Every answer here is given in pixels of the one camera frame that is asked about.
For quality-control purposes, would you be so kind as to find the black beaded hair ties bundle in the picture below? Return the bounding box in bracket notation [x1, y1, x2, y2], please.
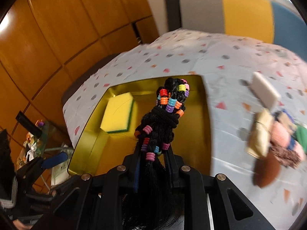
[133, 77, 191, 162]

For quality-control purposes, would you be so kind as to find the white eraser block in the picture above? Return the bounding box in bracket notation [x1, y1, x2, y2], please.
[250, 72, 281, 111]

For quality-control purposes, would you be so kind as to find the yellow green sponge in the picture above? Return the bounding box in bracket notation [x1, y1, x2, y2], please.
[100, 92, 134, 133]

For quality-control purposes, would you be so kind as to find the pink knitted sock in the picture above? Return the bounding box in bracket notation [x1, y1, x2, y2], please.
[271, 121, 305, 161]

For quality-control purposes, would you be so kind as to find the green felt hat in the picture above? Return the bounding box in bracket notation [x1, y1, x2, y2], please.
[294, 125, 307, 153]

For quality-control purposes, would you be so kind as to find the patterned white tablecloth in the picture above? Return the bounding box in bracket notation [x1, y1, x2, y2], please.
[63, 30, 306, 229]

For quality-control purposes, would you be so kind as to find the grey yellow blue chair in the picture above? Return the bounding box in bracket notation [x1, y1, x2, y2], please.
[165, 0, 306, 60]

